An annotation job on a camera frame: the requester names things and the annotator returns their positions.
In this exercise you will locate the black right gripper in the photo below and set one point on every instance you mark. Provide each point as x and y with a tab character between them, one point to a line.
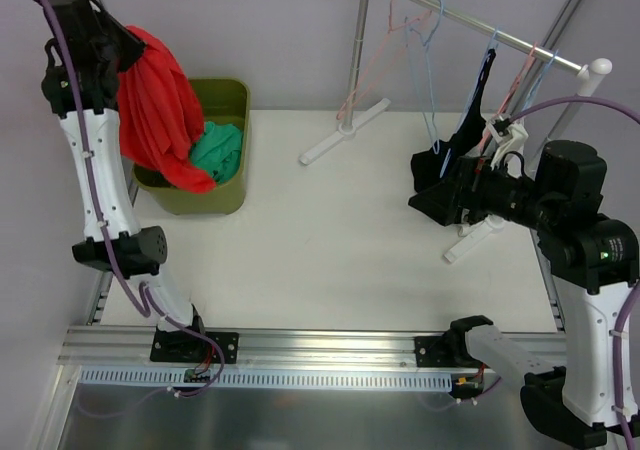
461	190

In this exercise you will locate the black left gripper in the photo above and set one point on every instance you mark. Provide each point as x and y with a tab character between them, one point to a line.
123	46

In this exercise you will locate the black tank top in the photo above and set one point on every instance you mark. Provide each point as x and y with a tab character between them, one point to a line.
429	168

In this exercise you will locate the red tank top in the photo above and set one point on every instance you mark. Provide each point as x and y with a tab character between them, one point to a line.
161	117

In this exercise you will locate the pink wire hanger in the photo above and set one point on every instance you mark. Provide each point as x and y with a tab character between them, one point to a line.
368	76
486	135

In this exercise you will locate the green tank top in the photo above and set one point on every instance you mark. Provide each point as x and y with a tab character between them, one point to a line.
218	151

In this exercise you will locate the light blue wire hanger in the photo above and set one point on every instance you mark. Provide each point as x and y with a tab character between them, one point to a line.
424	92

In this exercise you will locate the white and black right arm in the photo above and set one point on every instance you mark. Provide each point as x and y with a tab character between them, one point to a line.
591	396

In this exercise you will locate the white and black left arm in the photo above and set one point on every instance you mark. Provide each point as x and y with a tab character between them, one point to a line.
85	102

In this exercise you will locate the white garment on rack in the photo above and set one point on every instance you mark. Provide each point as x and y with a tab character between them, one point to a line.
472	236

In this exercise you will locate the olive green plastic basket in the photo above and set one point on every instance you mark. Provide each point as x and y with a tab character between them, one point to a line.
223	101

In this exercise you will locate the silver and white clothes rack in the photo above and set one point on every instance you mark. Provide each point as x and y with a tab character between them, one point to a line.
590	76

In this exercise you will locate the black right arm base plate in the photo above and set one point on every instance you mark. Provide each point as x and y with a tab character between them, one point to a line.
442	351

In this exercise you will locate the white slotted cable duct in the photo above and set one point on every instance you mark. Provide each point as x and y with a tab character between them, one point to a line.
256	378

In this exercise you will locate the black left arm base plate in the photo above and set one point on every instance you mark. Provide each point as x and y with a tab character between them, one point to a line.
178	347

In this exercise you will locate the aluminium frame rail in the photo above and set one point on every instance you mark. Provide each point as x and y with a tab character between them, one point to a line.
258	348

